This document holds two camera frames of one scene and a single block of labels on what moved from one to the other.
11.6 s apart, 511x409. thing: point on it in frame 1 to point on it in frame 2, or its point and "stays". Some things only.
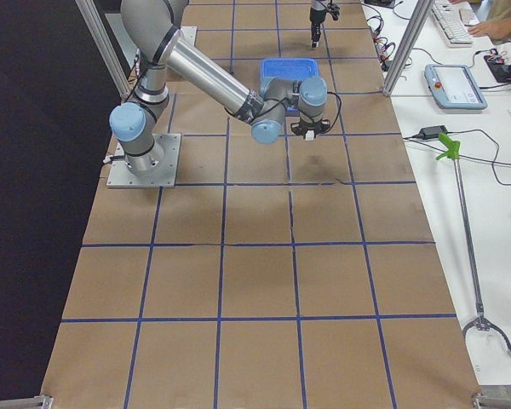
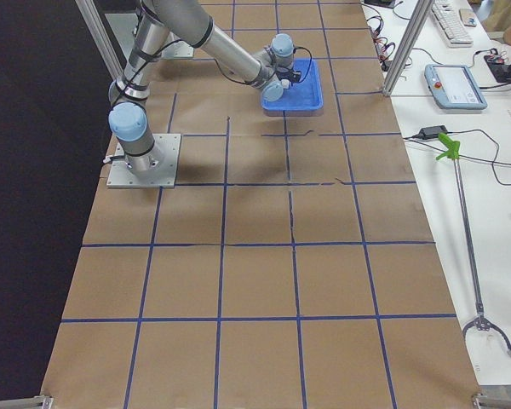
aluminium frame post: [408, 44] stays
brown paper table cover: [295, 274] stays
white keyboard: [450, 24] stays
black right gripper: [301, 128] to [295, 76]
